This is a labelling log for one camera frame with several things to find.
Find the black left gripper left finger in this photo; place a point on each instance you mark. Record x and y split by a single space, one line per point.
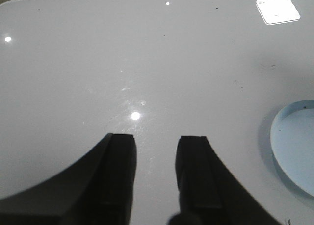
95 190

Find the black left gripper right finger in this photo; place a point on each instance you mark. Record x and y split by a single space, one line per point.
208 192

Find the light blue round plate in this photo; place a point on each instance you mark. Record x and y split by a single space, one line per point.
292 143

